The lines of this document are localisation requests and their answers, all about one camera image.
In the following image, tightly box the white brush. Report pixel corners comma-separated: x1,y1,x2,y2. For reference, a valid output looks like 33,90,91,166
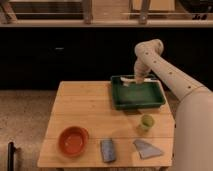
120,77,153,84

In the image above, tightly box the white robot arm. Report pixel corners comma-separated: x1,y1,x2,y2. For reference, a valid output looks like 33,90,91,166
134,39,213,171

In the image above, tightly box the green plastic tray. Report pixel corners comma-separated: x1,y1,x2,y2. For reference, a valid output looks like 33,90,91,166
111,76,166,110

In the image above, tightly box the wooden folding table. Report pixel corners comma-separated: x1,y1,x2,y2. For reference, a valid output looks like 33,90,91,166
38,81,174,168

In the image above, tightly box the green cup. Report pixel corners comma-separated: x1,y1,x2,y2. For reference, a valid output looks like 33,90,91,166
140,114,155,131

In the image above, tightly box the orange bowl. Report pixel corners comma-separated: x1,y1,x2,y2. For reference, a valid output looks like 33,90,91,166
57,126,89,158

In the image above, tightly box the blue rectangular sponge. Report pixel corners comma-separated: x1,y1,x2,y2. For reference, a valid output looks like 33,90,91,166
100,139,116,163

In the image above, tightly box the blue grey folded cloth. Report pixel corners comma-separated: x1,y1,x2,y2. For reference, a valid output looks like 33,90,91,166
133,139,164,159

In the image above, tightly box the black chair back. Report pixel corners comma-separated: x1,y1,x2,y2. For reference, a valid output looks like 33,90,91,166
7,142,16,171

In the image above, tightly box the wooden shelf rail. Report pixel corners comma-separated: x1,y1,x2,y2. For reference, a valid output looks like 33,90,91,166
0,0,213,28

